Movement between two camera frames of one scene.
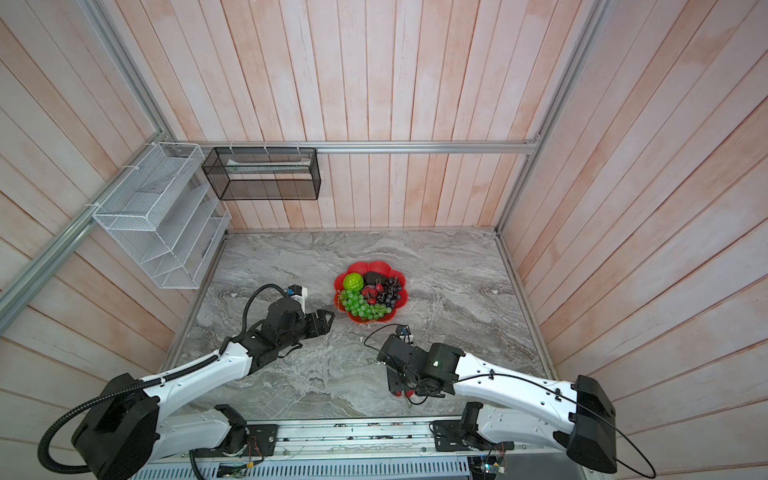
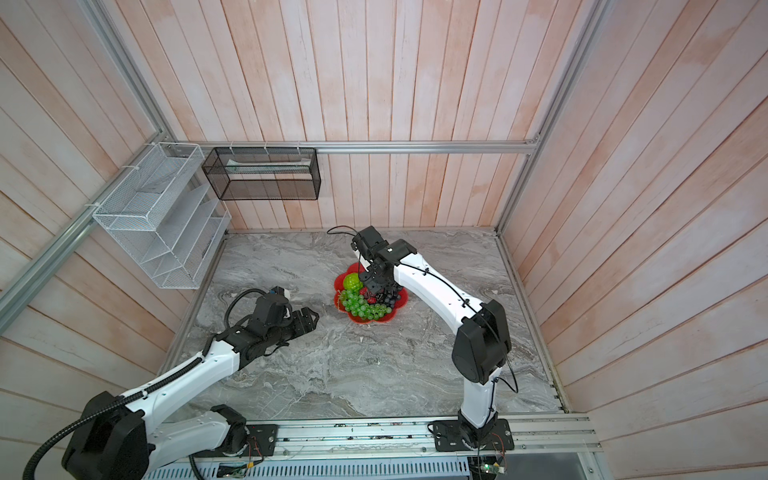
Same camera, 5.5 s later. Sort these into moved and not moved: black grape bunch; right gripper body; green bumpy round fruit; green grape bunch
Moved: right gripper body
Not moved: green grape bunch; black grape bunch; green bumpy round fruit
